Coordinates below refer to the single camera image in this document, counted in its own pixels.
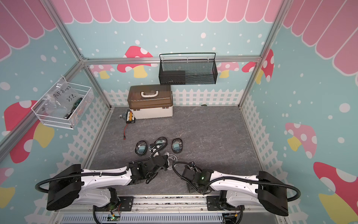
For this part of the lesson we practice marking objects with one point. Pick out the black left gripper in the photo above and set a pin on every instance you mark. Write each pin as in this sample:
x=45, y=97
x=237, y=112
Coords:
x=166, y=165

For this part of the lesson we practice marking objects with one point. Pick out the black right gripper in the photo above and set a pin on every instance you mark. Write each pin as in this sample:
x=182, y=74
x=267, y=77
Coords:
x=189, y=189

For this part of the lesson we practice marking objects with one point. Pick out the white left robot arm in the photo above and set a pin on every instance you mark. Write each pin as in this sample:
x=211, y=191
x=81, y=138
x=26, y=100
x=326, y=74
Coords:
x=75, y=185

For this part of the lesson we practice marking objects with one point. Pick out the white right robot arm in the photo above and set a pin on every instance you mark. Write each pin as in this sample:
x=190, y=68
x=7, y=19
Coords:
x=233, y=192

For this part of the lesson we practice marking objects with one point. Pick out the black yellow charger board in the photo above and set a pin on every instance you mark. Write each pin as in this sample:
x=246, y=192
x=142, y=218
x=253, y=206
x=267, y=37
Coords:
x=130, y=117

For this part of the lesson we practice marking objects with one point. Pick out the brown lid storage box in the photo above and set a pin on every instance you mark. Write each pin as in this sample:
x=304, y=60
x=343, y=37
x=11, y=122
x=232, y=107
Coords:
x=150, y=101

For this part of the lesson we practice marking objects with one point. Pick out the clear labelled plastic bag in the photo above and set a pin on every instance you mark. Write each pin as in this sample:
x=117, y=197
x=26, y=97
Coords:
x=60, y=97

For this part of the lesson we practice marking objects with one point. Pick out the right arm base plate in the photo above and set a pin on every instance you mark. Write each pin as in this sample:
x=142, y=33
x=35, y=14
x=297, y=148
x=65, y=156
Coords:
x=218, y=203

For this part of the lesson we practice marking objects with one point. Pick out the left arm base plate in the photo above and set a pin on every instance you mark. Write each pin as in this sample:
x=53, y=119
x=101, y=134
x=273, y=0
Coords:
x=123, y=203

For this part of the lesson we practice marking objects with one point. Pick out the green handled tool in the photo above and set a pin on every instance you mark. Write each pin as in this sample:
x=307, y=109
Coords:
x=74, y=107

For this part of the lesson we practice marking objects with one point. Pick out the white wire wall basket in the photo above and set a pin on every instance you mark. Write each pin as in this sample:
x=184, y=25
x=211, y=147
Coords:
x=85, y=92

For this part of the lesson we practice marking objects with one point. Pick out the black wire mesh basket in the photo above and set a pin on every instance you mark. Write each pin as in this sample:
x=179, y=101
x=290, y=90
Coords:
x=188, y=69

